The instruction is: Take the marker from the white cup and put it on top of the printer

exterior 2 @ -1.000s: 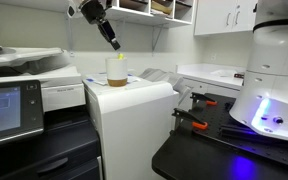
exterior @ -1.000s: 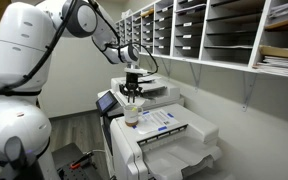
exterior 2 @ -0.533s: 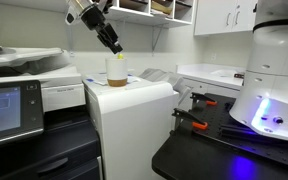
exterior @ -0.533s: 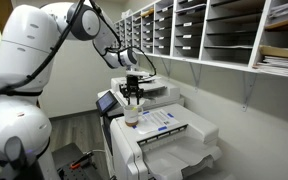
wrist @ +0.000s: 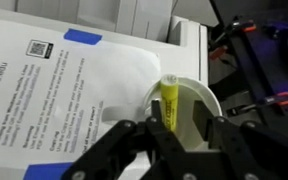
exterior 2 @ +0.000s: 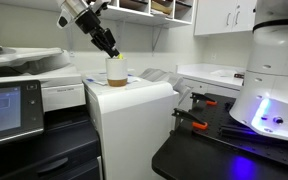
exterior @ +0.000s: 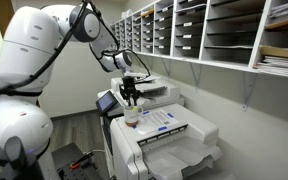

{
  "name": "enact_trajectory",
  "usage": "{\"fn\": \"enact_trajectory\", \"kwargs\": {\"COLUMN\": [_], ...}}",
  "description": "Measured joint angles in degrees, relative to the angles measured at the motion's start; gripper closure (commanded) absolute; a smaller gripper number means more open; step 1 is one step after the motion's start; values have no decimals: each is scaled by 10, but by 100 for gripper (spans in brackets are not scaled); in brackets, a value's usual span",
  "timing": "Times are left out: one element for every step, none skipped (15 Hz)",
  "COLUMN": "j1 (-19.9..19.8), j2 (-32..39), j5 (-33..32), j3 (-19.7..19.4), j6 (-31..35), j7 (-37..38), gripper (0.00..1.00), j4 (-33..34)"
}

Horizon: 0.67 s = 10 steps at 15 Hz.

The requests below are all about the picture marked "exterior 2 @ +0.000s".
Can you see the white cup with tan base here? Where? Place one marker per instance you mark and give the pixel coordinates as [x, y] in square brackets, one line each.
[116, 71]

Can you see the white countertop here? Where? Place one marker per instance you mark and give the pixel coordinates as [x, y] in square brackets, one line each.
[204, 71]

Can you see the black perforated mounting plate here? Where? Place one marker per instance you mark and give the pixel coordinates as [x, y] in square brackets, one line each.
[230, 133]

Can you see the grey shelf bracket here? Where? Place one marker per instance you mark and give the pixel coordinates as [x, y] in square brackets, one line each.
[156, 36]

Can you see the white wall shelf unit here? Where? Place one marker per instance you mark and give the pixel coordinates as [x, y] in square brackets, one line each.
[140, 16]

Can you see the tan folder stack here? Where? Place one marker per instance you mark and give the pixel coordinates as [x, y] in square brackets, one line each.
[161, 7]

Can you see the grey printer output tray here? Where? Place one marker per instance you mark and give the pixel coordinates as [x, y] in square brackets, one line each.
[170, 81]

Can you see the white printer finisher unit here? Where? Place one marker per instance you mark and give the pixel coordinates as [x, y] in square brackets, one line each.
[134, 126]

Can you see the small dark brown object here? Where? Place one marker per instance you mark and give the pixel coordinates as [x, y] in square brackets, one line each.
[239, 76]

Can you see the white base cabinet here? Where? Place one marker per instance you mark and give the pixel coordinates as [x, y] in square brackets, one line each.
[204, 90]

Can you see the large blue tape strip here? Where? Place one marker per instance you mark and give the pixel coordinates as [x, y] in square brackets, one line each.
[90, 80]

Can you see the black cart table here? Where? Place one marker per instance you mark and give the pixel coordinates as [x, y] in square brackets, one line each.
[190, 160]

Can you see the printed paper sheet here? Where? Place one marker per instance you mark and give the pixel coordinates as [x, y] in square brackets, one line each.
[99, 79]

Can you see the yellow marker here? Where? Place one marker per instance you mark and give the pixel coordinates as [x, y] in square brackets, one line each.
[120, 56]

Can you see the white wall cabinet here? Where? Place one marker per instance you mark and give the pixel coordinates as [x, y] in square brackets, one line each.
[214, 16]

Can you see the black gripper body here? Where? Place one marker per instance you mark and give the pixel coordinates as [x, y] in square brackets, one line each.
[92, 25]

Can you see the large office copier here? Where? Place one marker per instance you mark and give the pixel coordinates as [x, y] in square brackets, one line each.
[57, 146]

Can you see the copier touchscreen control panel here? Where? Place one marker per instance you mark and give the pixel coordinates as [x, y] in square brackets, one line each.
[10, 111]

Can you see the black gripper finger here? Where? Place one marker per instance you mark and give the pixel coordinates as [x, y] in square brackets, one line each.
[116, 49]
[111, 50]

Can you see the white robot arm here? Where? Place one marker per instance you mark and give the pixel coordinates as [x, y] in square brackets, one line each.
[277, 76]

